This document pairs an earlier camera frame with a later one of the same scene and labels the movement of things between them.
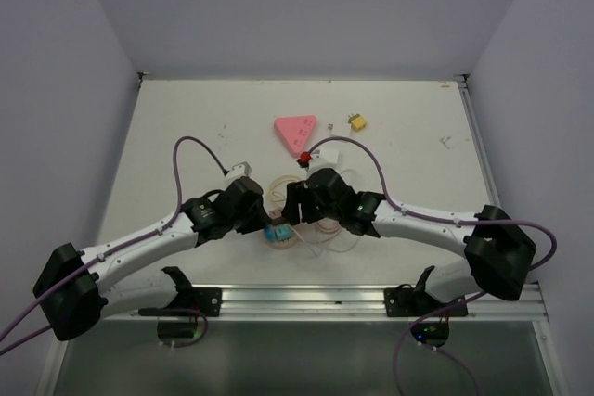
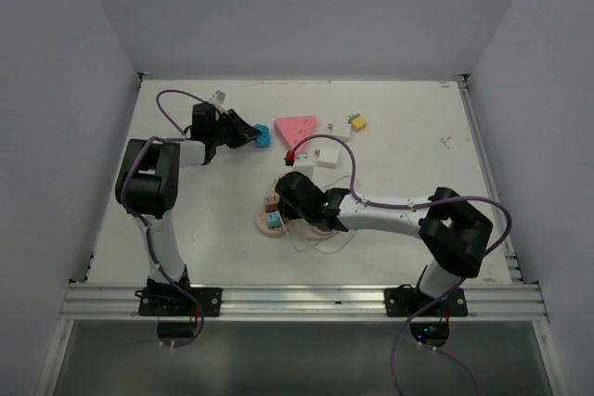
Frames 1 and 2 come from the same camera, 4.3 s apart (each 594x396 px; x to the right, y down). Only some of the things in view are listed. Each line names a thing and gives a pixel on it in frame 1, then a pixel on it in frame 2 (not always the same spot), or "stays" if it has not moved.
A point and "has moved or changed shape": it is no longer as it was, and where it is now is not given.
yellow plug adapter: [356, 121] stays
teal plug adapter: [283, 232] to [273, 220]
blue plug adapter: [269, 233] to [264, 137]
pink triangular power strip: [295, 132] stays
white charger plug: [325, 156] stays
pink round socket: [283, 245] has moved or changed shape
